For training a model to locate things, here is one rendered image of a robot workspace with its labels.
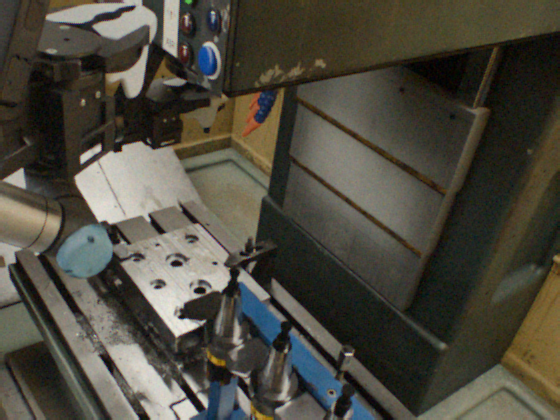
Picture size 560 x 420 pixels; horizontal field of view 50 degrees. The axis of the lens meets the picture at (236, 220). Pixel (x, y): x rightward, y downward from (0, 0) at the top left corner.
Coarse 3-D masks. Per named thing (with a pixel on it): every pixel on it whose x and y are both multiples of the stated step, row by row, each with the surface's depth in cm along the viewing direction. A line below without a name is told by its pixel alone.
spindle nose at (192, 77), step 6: (168, 60) 93; (174, 60) 92; (168, 66) 94; (174, 66) 93; (180, 66) 91; (174, 72) 93; (180, 72) 92; (186, 72) 92; (192, 72) 91; (180, 78) 93; (186, 78) 92; (192, 78) 92
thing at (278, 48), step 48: (96, 0) 79; (144, 0) 69; (240, 0) 55; (288, 0) 58; (336, 0) 62; (384, 0) 66; (432, 0) 70; (480, 0) 76; (528, 0) 82; (192, 48) 63; (240, 48) 58; (288, 48) 61; (336, 48) 65; (384, 48) 70; (432, 48) 75; (480, 48) 82
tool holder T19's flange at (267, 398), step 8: (256, 368) 80; (256, 376) 79; (296, 376) 79; (248, 384) 80; (256, 384) 78; (296, 384) 78; (248, 392) 79; (256, 392) 78; (264, 392) 77; (288, 392) 77; (264, 400) 76; (272, 400) 76; (280, 400) 76; (288, 400) 77; (264, 408) 77; (272, 408) 77
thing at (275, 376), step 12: (276, 348) 74; (288, 348) 74; (276, 360) 74; (288, 360) 75; (264, 372) 76; (276, 372) 75; (288, 372) 76; (264, 384) 77; (276, 384) 76; (288, 384) 77
